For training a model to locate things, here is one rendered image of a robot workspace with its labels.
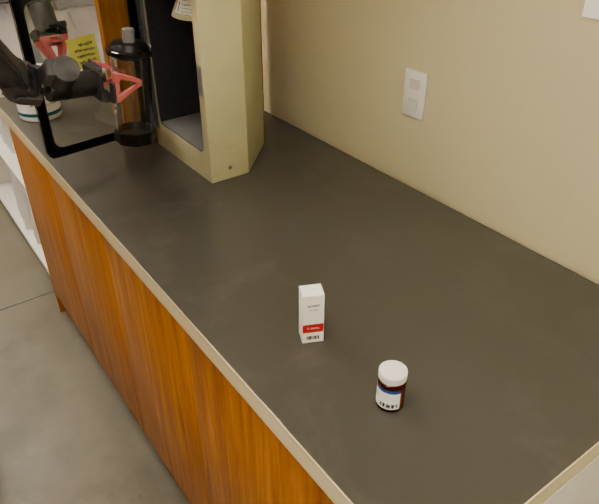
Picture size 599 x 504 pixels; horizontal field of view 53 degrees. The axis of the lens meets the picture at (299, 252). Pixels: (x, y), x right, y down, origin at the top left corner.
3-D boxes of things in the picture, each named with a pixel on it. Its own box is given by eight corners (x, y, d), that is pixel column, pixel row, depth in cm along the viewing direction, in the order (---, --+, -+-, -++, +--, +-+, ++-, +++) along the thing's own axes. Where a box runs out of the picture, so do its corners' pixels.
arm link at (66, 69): (9, 66, 132) (12, 104, 131) (16, 41, 122) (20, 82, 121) (66, 72, 138) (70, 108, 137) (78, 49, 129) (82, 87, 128)
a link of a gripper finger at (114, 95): (131, 62, 143) (92, 67, 138) (144, 69, 138) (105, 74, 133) (133, 90, 147) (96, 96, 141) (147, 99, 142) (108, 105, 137)
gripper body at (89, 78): (89, 62, 142) (57, 65, 138) (107, 72, 135) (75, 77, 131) (92, 89, 145) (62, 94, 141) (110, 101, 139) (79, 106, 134)
